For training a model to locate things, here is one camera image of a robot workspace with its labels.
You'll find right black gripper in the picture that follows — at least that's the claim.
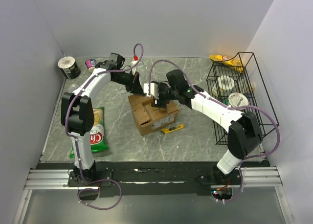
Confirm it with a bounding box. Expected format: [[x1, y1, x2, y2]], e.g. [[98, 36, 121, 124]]
[[151, 83, 178, 109]]

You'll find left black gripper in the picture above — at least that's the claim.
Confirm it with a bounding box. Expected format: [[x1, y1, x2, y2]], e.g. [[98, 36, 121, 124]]
[[112, 70, 145, 96]]

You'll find brown cardboard express box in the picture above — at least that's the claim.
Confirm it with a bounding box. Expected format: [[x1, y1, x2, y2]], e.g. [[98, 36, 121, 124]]
[[128, 94, 179, 136]]

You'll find yellow utility knife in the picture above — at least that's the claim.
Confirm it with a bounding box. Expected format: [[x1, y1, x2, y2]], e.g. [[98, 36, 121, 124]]
[[160, 123, 189, 134]]

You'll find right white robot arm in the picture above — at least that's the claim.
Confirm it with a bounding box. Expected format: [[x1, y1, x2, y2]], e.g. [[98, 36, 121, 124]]
[[143, 69, 263, 184]]

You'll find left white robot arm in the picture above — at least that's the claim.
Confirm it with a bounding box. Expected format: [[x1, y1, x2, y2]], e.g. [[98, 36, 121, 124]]
[[61, 53, 143, 186]]

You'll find purple yogurt cup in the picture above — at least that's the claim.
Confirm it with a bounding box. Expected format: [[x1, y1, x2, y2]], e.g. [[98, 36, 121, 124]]
[[85, 59, 97, 73]]

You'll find tin food can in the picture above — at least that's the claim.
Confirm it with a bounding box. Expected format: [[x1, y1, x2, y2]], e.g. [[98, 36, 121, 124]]
[[67, 84, 80, 93]]

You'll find green Chuba chips bag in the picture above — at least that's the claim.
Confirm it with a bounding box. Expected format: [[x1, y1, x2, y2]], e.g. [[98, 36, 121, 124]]
[[69, 106, 110, 159]]

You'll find black cylindrical snack can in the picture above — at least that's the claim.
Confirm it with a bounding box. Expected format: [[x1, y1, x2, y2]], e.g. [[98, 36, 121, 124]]
[[57, 56, 81, 80]]

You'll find yellow chips bag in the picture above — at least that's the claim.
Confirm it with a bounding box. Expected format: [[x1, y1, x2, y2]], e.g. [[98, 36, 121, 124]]
[[209, 54, 244, 73]]

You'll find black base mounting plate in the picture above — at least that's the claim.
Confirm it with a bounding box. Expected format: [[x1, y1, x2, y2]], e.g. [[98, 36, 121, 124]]
[[67, 161, 269, 198]]

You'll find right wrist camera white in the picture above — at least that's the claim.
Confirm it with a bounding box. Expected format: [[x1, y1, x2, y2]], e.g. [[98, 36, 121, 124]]
[[143, 83, 158, 99]]

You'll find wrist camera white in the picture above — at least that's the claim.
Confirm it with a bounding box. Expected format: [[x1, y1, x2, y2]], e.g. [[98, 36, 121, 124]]
[[131, 55, 145, 75], [143, 83, 158, 99]]

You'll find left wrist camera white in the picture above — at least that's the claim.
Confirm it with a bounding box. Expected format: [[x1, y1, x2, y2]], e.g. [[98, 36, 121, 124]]
[[131, 55, 145, 75]]

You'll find black wire rack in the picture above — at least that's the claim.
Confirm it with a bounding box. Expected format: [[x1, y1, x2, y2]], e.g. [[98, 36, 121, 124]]
[[205, 51, 280, 146]]

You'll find aluminium rail frame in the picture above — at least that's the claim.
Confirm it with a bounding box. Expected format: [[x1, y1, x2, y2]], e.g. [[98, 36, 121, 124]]
[[24, 167, 283, 190]]

